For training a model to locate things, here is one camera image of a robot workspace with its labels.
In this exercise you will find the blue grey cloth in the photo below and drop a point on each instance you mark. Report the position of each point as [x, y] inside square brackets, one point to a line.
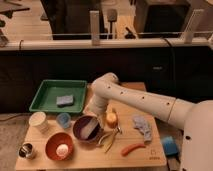
[143, 126]

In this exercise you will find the white paper cup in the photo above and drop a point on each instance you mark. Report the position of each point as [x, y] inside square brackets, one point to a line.
[39, 121]

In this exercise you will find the wooden board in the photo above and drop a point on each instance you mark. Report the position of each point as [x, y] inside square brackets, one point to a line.
[88, 156]

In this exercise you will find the metal cup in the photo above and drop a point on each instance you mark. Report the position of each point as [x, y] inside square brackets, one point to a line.
[27, 151]

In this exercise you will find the red sausage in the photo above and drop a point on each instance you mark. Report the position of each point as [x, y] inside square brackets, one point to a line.
[125, 151]

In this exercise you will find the purple bowl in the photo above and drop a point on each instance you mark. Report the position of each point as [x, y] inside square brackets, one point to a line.
[86, 128]

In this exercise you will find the red bowl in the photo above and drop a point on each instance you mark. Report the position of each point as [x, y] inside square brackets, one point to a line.
[59, 146]

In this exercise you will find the blue sponge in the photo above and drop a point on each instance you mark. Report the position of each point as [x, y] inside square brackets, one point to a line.
[65, 100]

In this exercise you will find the green plastic tray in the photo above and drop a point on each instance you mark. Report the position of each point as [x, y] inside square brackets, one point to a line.
[46, 96]

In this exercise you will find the small blue cup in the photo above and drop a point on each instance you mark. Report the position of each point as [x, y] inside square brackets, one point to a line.
[64, 120]

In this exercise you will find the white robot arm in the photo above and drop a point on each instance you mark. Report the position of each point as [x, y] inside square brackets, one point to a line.
[195, 119]

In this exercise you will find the blue tape roll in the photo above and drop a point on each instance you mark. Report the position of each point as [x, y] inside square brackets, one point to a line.
[169, 146]

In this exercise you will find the yellow tongs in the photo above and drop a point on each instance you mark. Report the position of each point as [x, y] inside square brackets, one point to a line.
[106, 141]

